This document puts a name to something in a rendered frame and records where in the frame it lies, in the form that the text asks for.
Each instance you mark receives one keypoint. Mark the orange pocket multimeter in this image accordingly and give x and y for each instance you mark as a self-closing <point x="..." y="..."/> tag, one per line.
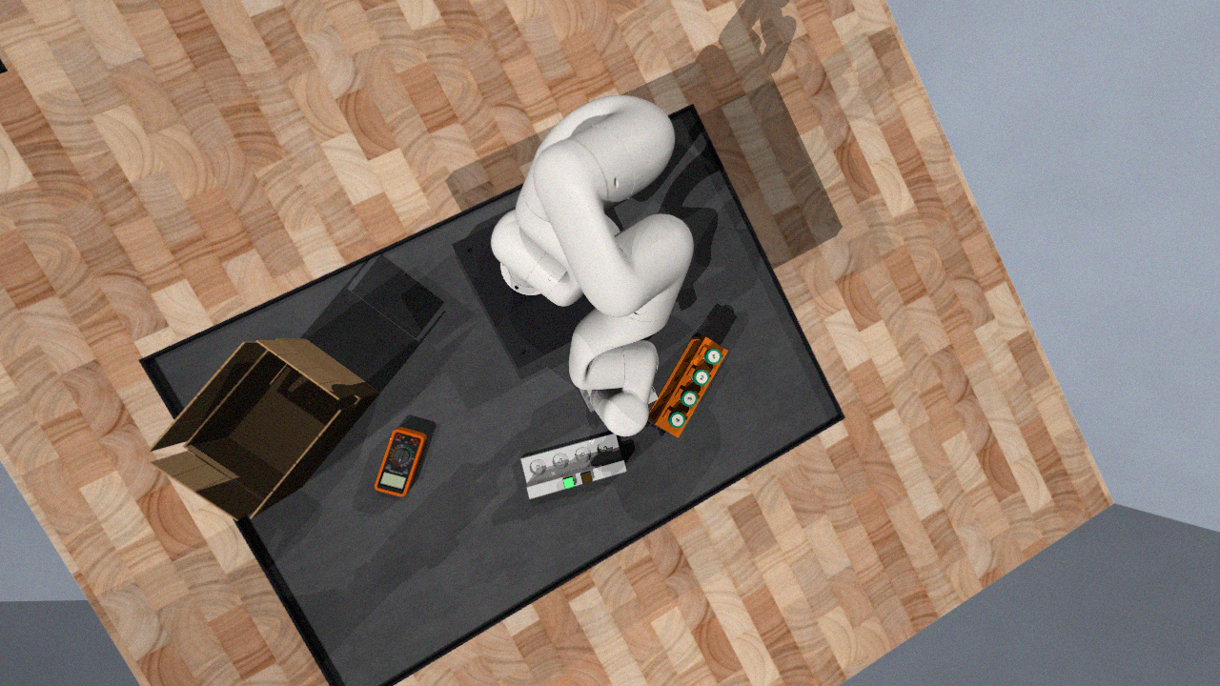
<point x="400" y="461"/>

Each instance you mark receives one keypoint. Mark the brown cardboard box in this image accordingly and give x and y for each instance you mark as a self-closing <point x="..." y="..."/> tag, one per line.
<point x="264" y="432"/>

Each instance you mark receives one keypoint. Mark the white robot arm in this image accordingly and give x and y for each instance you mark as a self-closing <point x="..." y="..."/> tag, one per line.
<point x="560" y="243"/>

